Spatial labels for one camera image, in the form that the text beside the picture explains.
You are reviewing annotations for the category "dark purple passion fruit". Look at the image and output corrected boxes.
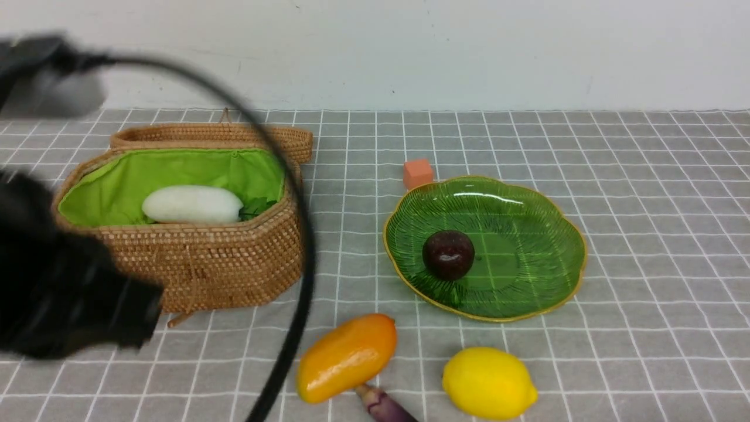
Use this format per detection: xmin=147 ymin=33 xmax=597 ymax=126
xmin=421 ymin=230 xmax=476 ymax=281

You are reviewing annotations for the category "orange yellow mango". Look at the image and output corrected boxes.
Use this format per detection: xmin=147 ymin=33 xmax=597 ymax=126
xmin=296 ymin=313 xmax=397 ymax=404

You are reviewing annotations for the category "white radish with green stem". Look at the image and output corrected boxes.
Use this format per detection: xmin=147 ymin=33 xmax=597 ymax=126
xmin=141 ymin=185 xmax=276 ymax=224

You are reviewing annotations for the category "purple eggplant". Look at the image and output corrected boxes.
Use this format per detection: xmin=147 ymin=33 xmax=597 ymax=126
xmin=354 ymin=384 xmax=418 ymax=422

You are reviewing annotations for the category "yellow lemon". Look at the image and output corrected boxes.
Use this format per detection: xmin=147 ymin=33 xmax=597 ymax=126
xmin=442 ymin=347 xmax=538 ymax=420

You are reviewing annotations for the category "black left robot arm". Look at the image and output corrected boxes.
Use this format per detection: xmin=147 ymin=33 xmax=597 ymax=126
xmin=1 ymin=35 xmax=163 ymax=360

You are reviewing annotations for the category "small orange cube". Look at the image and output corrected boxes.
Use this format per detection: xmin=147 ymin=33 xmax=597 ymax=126
xmin=403 ymin=159 xmax=435 ymax=190

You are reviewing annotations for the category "woven rattan basket lid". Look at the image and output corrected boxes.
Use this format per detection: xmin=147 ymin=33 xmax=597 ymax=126
xmin=110 ymin=108 xmax=313 ymax=165

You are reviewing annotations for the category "green glass leaf plate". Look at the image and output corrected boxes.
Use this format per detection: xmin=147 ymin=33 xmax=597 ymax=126
xmin=383 ymin=175 xmax=588 ymax=323

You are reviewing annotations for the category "woven rattan basket green lining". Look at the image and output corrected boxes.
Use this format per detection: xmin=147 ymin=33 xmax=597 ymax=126
xmin=52 ymin=144 xmax=308 ymax=314

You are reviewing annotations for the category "grey grid tablecloth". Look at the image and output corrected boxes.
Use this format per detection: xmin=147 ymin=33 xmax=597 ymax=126
xmin=1 ymin=109 xmax=749 ymax=421

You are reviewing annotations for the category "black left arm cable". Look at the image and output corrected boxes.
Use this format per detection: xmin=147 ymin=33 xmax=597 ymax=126
xmin=59 ymin=52 xmax=318 ymax=422

